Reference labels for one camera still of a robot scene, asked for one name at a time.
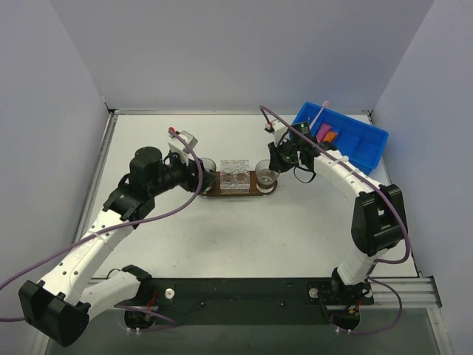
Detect clear textured toothbrush holder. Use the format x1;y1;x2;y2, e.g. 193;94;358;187
220;160;251;195

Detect magenta toothpaste tube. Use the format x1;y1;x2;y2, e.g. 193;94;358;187
316;123;332;141

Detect orange toothpaste tube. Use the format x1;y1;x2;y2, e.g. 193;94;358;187
323;131;338;143

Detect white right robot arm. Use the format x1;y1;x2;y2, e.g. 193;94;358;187
265;120;408;294

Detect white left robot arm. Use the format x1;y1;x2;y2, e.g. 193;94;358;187
18;146;216;347

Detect brown oval wooden tray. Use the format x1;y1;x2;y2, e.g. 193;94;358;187
200;171;278;198

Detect pink toothbrush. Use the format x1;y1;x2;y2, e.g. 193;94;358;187
309;101;330;129

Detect blue plastic bin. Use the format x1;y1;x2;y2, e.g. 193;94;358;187
310;109;389;175

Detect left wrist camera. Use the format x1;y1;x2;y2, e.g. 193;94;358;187
168;127;198;166

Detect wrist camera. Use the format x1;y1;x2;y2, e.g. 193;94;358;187
168;127;198;166
265;120;289;146

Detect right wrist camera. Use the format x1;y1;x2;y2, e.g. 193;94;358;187
265;120;289;146

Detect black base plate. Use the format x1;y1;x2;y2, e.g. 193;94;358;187
122;277;374;331

